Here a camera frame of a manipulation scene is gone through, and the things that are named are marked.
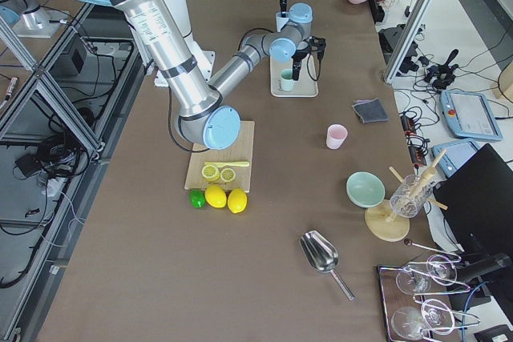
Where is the green cup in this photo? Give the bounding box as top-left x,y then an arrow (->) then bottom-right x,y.
280,69 -> 296,92

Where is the light blue cup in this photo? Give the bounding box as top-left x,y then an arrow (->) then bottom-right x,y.
275,12 -> 289,32

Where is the pink cup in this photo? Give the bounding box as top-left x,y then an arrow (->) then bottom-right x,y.
325,124 -> 348,150

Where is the cream serving tray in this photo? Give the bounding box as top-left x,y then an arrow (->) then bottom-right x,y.
269,55 -> 318,98

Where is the wine glass rack tray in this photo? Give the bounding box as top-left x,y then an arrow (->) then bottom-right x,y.
377,254 -> 480,341

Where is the grey folded cloth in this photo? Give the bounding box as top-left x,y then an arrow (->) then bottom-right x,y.
352,98 -> 389,124

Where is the yellow plastic knife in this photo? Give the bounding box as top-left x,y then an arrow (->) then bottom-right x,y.
204,161 -> 250,167

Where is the bamboo cutting board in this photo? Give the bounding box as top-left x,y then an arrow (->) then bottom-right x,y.
184,121 -> 255,193

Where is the lemon slice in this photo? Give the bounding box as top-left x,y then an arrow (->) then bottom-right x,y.
220,167 -> 236,183

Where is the lemon half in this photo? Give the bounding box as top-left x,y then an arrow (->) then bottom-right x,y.
201,164 -> 220,182

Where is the mint green bowl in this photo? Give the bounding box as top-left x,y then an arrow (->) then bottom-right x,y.
346,171 -> 386,208

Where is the whole lemon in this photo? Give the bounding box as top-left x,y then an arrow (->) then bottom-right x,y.
227,188 -> 248,214
204,185 -> 228,208

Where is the green lime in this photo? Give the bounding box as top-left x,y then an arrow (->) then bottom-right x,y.
188,190 -> 206,208

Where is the clear textured glass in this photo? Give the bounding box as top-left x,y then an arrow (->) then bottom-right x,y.
390,175 -> 434,218

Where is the blue teach pendant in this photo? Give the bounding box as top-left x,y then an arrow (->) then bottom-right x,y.
431,139 -> 480,178
439,90 -> 503,142

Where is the wooden cup tree stand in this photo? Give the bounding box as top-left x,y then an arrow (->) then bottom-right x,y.
365,150 -> 448,242

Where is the metal scoop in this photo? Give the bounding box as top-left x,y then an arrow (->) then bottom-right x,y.
300,230 -> 355,301

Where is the black laptop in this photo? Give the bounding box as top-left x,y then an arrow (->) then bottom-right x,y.
434,144 -> 512,255

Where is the aluminium frame post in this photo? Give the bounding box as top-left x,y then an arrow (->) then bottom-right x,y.
383,0 -> 433,86

